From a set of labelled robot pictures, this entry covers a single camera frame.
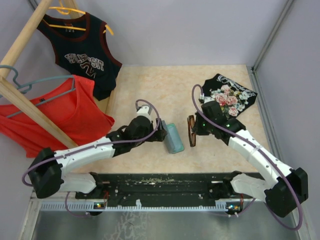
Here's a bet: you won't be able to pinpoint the grey-blue clothes hanger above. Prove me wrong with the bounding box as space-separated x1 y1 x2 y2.
0 64 76 107

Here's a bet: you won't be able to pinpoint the navy basketball jersey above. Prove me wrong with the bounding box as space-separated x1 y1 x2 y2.
37 13 122 101

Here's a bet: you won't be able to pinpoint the yellow clothes hanger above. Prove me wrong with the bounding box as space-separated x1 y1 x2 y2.
48 0 114 36

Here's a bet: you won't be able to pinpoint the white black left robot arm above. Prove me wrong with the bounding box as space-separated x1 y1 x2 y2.
26 116 167 199

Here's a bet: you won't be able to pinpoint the grey-blue glasses case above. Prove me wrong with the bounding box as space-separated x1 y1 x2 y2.
161 120 185 154

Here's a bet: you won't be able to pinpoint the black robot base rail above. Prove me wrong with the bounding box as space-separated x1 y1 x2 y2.
75 172 250 216

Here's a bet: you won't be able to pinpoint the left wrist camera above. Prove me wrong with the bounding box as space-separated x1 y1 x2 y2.
136 105 152 122

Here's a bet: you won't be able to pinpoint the black floral folded shirt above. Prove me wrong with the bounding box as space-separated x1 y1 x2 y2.
202 73 258 119

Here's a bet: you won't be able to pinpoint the aluminium frame post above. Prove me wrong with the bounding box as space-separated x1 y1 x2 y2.
251 0 296 74

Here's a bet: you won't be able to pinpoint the red tank top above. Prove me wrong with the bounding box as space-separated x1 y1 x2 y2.
0 74 116 159

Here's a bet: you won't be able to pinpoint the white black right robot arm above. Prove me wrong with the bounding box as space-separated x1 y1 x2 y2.
187 100 309 218

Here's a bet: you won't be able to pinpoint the brown sunglasses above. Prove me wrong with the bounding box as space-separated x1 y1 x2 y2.
187 115 197 148

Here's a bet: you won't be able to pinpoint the wooden clothes rack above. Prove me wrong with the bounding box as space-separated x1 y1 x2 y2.
0 0 116 151

